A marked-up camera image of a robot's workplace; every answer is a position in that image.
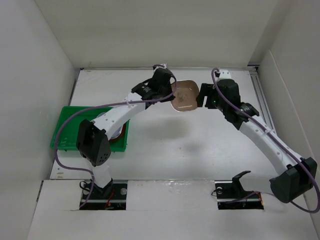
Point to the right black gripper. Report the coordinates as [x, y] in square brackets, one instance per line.
[206, 90]

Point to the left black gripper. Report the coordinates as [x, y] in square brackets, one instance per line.
[169, 92]

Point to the brown square panda plate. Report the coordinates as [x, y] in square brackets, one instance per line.
[186, 92]

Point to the red round plate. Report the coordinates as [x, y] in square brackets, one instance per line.
[119, 134]

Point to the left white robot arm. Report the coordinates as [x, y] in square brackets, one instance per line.
[93, 139]

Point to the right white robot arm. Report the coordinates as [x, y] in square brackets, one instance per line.
[295, 174]

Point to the green plastic bin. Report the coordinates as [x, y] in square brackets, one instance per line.
[68, 137]

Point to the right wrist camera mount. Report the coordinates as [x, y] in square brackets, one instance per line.
[221, 74]

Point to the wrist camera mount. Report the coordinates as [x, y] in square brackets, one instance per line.
[221, 74]
[162, 65]

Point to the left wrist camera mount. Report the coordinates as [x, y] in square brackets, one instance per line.
[162, 65]

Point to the aluminium rail right side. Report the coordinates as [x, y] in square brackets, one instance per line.
[263, 105]

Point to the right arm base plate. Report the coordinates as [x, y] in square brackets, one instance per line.
[231, 195]

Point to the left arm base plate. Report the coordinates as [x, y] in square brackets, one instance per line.
[115, 201]

